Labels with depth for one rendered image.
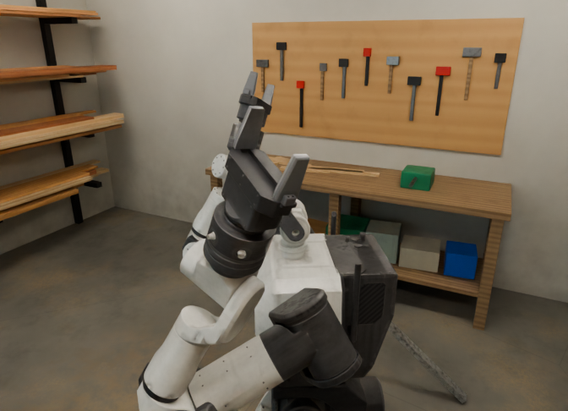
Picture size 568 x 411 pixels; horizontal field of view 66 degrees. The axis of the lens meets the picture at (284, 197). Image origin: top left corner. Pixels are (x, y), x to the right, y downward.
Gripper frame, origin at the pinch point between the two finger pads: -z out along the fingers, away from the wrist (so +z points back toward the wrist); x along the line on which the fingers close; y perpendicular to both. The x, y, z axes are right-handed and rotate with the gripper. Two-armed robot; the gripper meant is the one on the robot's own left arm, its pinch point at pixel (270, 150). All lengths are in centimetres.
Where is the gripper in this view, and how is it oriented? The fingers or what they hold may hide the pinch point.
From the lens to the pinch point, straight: 53.6
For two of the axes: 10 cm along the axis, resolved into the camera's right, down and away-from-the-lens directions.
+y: 8.1, -0.8, 5.8
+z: -3.2, 7.8, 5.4
